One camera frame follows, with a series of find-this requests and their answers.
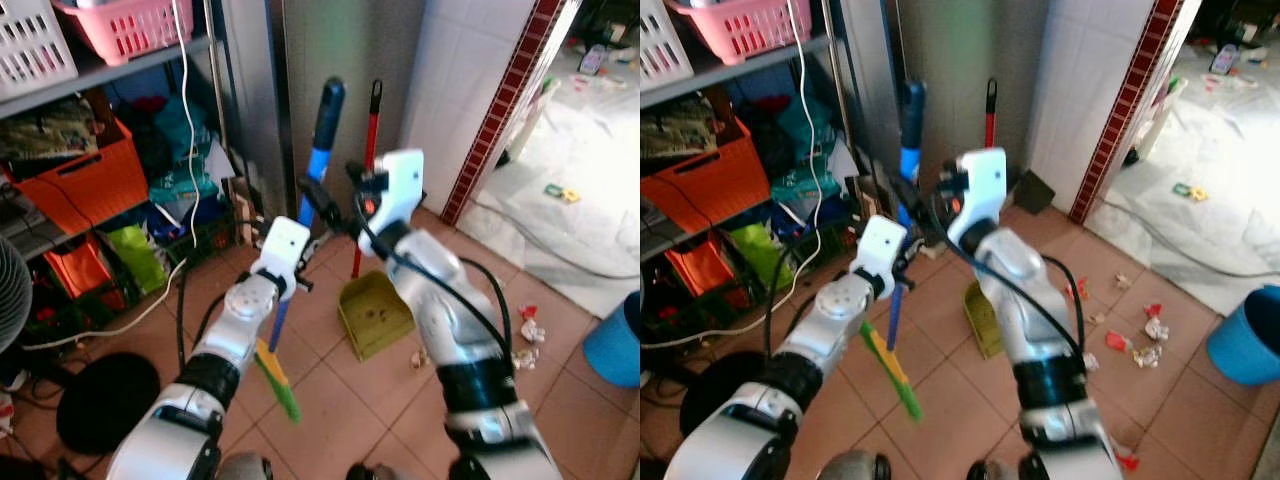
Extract robot left leg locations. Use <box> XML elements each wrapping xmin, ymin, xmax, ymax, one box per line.
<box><xmin>815</xmin><ymin>450</ymin><xmax>893</xmax><ymax>480</ymax></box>
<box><xmin>215</xmin><ymin>450</ymin><xmax>276</xmax><ymax>480</ymax></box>

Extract white plastic basket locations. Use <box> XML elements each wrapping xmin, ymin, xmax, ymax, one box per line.
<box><xmin>640</xmin><ymin>0</ymin><xmax>696</xmax><ymax>93</ymax></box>
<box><xmin>0</xmin><ymin>0</ymin><xmax>79</xmax><ymax>101</ymax></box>

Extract blue handled green broom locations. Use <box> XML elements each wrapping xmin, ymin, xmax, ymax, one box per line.
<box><xmin>252</xmin><ymin>78</ymin><xmax>348</xmax><ymax>426</ymax></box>
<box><xmin>860</xmin><ymin>78</ymin><xmax>928</xmax><ymax>423</ymax></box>

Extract grey fan grille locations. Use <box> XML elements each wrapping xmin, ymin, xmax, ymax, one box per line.
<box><xmin>0</xmin><ymin>235</ymin><xmax>34</xmax><ymax>353</ymax></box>

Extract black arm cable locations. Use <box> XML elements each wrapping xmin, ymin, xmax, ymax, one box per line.
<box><xmin>175</xmin><ymin>262</ymin><xmax>263</xmax><ymax>373</ymax></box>
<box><xmin>352</xmin><ymin>195</ymin><xmax>516</xmax><ymax>361</ymax></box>
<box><xmin>762</xmin><ymin>250</ymin><xmax>861</xmax><ymax>356</ymax></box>
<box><xmin>930</xmin><ymin>200</ymin><xmax>1089</xmax><ymax>366</ymax></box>

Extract red handled olive dustpan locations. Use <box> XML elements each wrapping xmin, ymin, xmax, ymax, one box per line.
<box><xmin>337</xmin><ymin>78</ymin><xmax>417</xmax><ymax>363</ymax></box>
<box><xmin>963</xmin><ymin>78</ymin><xmax>1006</xmax><ymax>361</ymax></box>

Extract green bag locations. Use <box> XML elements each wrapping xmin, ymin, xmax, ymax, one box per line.
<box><xmin>105</xmin><ymin>225</ymin><xmax>171</xmax><ymax>296</ymax></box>
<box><xmin>728</xmin><ymin>222</ymin><xmax>796</xmax><ymax>291</ymax></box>

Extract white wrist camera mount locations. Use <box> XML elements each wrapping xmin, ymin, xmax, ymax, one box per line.
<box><xmin>250</xmin><ymin>215</ymin><xmax>313</xmax><ymax>293</ymax></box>
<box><xmin>365</xmin><ymin>148</ymin><xmax>427</xmax><ymax>256</ymax></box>
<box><xmin>855</xmin><ymin>215</ymin><xmax>909</xmax><ymax>299</ymax></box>
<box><xmin>945</xmin><ymin>147</ymin><xmax>1008</xmax><ymax>251</ymax></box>

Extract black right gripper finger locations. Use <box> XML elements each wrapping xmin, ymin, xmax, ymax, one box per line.
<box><xmin>297</xmin><ymin>176</ymin><xmax>353</xmax><ymax>233</ymax></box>
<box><xmin>888</xmin><ymin>175</ymin><xmax>946</xmax><ymax>239</ymax></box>

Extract orange bag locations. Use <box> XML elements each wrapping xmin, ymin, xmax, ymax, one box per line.
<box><xmin>665</xmin><ymin>235</ymin><xmax>741</xmax><ymax>299</ymax></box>
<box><xmin>42</xmin><ymin>235</ymin><xmax>116</xmax><ymax>301</ymax></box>

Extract patterned cloth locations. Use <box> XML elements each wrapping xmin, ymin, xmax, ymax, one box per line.
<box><xmin>0</xmin><ymin>95</ymin><xmax>101</xmax><ymax>161</ymax></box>
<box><xmin>640</xmin><ymin>92</ymin><xmax>736</xmax><ymax>161</ymax></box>

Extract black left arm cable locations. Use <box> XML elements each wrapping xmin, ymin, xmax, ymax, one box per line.
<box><xmin>762</xmin><ymin>250</ymin><xmax>861</xmax><ymax>356</ymax></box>
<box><xmin>175</xmin><ymin>262</ymin><xmax>263</xmax><ymax>373</ymax></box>

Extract orange plastic crate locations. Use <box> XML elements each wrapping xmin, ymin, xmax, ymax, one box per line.
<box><xmin>12</xmin><ymin>115</ymin><xmax>151</xmax><ymax>236</ymax></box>
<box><xmin>640</xmin><ymin>112</ymin><xmax>771</xmax><ymax>233</ymax></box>

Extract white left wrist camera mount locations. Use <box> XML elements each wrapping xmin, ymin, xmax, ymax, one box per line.
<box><xmin>855</xmin><ymin>215</ymin><xmax>909</xmax><ymax>299</ymax></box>
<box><xmin>250</xmin><ymin>215</ymin><xmax>313</xmax><ymax>293</ymax></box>

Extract dark metal shelf rack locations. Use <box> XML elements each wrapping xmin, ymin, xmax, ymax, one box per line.
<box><xmin>0</xmin><ymin>0</ymin><xmax>293</xmax><ymax>341</ymax></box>
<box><xmin>640</xmin><ymin>0</ymin><xmax>896</xmax><ymax>341</ymax></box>

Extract thin white cable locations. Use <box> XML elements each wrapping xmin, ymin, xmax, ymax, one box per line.
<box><xmin>642</xmin><ymin>0</ymin><xmax>826</xmax><ymax>349</ymax></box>
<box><xmin>20</xmin><ymin>0</ymin><xmax>201</xmax><ymax>351</ymax></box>

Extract pink plastic basket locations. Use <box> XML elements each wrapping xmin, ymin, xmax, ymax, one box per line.
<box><xmin>52</xmin><ymin>0</ymin><xmax>196</xmax><ymax>67</ymax></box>
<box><xmin>665</xmin><ymin>0</ymin><xmax>831</xmax><ymax>66</ymax></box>

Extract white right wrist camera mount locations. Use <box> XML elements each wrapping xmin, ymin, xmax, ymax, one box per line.
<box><xmin>945</xmin><ymin>147</ymin><xmax>1008</xmax><ymax>251</ymax></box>
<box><xmin>365</xmin><ymin>148</ymin><xmax>427</xmax><ymax>256</ymax></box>

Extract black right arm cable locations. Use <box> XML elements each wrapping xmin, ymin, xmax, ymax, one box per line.
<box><xmin>930</xmin><ymin>200</ymin><xmax>1089</xmax><ymax>366</ymax></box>
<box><xmin>352</xmin><ymin>195</ymin><xmax>516</xmax><ymax>361</ymax></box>

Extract black floor cable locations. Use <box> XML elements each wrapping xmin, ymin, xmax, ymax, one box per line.
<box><xmin>468</xmin><ymin>195</ymin><xmax>641</xmax><ymax>283</ymax></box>
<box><xmin>1095</xmin><ymin>198</ymin><xmax>1280</xmax><ymax>279</ymax></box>

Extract blue plastic bucket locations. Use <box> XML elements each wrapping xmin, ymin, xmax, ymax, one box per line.
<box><xmin>1205</xmin><ymin>285</ymin><xmax>1280</xmax><ymax>386</ymax></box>
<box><xmin>582</xmin><ymin>290</ymin><xmax>641</xmax><ymax>389</ymax></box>

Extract black round base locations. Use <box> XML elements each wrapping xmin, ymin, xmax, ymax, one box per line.
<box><xmin>57</xmin><ymin>352</ymin><xmax>161</xmax><ymax>456</ymax></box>
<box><xmin>678</xmin><ymin>350</ymin><xmax>781</xmax><ymax>439</ymax></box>

